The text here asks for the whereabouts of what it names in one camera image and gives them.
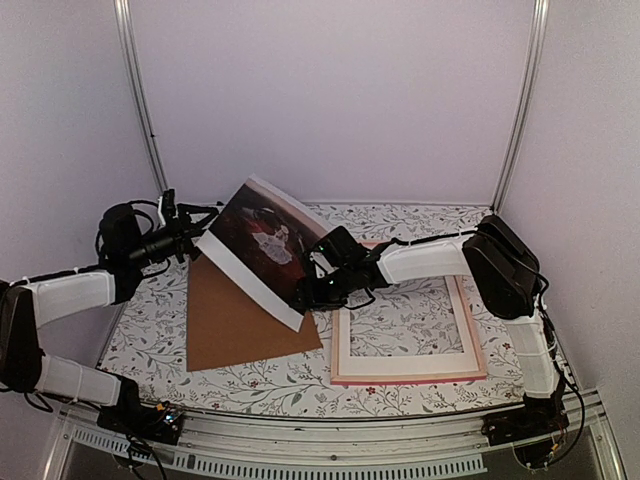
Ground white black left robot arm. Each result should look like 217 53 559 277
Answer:
1 196 219 434

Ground left aluminium corner post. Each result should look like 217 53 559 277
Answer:
113 0 169 193

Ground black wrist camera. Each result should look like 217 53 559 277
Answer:
304 226 369 273
157 188 177 227

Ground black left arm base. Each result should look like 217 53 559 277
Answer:
97 400 184 445

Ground aluminium front table rail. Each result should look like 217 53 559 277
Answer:
43 390 627 479

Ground aluminium corner post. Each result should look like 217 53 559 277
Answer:
491 0 550 213
113 0 169 193

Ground white photo mat board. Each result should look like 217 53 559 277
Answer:
338 274 479 376

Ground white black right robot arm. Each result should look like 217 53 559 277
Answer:
290 215 566 436

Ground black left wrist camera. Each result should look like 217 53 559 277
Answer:
157 188 177 227

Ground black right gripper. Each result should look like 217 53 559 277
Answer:
291 266 355 311

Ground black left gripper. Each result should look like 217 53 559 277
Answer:
127 203 218 269

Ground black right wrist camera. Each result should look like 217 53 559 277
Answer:
304 226 369 273

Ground right aluminium corner post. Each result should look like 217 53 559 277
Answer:
491 0 550 213

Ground pink wooden picture frame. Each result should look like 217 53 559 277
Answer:
329 241 489 387

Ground brown cardboard backing board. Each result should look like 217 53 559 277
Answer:
186 256 322 372

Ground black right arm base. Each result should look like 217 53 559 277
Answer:
481 395 569 469

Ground landscape photo print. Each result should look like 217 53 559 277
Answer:
196 175 333 332

